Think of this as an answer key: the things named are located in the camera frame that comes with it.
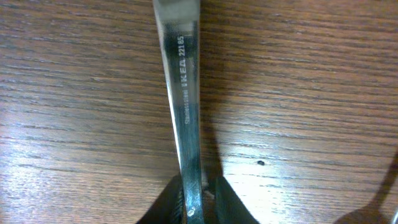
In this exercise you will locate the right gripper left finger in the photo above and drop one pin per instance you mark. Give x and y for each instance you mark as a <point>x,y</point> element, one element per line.
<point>168,207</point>

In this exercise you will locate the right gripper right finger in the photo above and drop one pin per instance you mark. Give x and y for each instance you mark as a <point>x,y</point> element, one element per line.
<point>228,206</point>

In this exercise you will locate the steel tablespoon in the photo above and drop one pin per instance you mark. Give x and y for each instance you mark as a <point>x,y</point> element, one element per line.
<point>178,23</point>

